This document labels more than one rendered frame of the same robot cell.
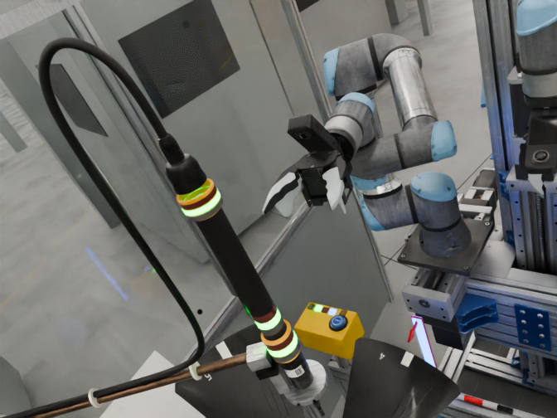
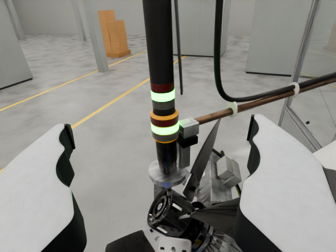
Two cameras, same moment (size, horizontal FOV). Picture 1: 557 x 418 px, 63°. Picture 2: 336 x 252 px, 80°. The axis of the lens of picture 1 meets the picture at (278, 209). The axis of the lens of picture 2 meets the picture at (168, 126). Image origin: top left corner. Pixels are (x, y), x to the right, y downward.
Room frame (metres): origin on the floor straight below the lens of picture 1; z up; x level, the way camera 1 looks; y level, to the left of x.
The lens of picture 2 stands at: (0.67, -0.08, 1.72)
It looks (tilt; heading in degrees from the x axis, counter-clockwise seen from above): 31 degrees down; 144
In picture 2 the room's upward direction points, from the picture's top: 3 degrees counter-clockwise
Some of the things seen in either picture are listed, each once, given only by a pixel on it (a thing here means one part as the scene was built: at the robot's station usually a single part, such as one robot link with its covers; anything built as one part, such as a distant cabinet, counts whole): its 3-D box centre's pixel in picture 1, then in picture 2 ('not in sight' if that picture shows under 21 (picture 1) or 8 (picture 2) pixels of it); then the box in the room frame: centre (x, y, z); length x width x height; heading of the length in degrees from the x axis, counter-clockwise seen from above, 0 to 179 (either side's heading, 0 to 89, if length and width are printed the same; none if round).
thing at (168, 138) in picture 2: (283, 346); (165, 130); (0.44, 0.07, 1.54); 0.04 x 0.04 x 0.01
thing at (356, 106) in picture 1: (351, 120); not in sight; (0.82, -0.20, 1.64); 0.11 x 0.08 x 0.09; 143
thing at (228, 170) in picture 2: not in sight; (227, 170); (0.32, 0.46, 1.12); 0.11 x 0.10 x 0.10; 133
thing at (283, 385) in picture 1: (288, 366); (171, 150); (0.44, 0.08, 1.50); 0.09 x 0.07 x 0.10; 78
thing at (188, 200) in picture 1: (201, 201); not in sight; (0.44, 0.07, 1.80); 0.04 x 0.04 x 0.03
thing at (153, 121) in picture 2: (277, 334); (164, 116); (0.44, 0.07, 1.57); 0.04 x 0.04 x 0.01
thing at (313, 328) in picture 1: (330, 331); not in sight; (0.90, 0.01, 1.02); 0.16 x 0.10 x 0.11; 43
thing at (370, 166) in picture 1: (371, 159); not in sight; (0.81, -0.22, 1.54); 0.11 x 0.08 x 0.11; 69
